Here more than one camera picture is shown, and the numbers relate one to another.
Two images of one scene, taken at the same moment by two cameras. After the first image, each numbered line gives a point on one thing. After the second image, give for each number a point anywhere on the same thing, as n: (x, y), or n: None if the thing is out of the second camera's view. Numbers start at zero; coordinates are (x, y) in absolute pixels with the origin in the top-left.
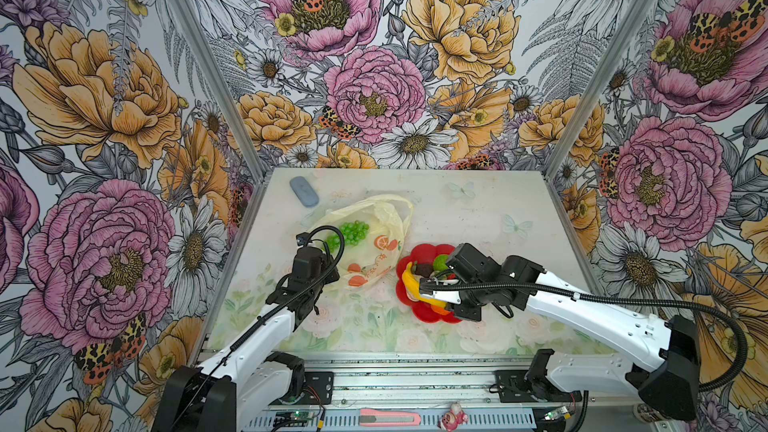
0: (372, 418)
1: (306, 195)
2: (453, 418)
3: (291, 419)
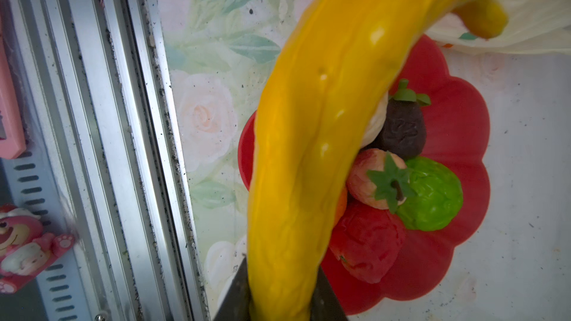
0: (13, 143)
1: None
2: (25, 249)
3: None
